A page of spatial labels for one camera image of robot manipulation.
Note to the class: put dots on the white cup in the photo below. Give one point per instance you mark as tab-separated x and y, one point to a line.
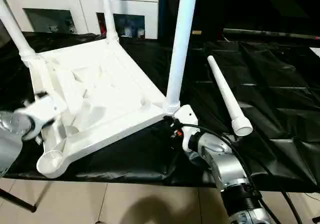
141	33
128	31

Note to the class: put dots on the black table frame leg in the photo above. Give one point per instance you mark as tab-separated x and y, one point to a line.
20	201

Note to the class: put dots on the white plastic table leg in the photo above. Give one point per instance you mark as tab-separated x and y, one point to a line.
109	14
225	89
181	46
15	31

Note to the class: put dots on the black mat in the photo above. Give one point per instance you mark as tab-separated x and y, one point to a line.
262	96

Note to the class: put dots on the blue upright panel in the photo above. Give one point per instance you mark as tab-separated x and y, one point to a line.
166	9

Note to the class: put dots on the red carton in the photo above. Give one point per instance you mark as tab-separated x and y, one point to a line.
101	24

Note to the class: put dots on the white plastic table top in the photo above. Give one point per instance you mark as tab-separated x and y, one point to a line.
112	91

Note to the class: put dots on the dark metal bar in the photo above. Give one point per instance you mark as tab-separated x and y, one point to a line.
270	33

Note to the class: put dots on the white paper sheet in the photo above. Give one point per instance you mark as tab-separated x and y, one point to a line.
315	52

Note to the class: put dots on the white sideboard cabinet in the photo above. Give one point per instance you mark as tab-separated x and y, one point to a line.
62	1

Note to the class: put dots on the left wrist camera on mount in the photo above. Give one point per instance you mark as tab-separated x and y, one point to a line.
42	109

